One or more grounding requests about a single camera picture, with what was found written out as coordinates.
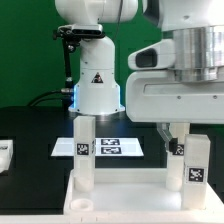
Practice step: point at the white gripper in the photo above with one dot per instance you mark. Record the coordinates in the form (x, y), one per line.
(155, 96)

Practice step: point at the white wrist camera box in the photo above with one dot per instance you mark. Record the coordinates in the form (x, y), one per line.
(158, 56)

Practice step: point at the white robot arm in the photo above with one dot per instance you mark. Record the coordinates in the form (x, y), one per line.
(195, 26)

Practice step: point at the white desk tabletop tray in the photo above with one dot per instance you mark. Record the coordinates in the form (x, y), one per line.
(124, 190)

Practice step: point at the white fiducial marker sheet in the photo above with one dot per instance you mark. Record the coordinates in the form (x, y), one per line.
(121, 147)

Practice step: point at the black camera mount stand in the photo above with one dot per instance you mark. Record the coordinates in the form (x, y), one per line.
(68, 53)

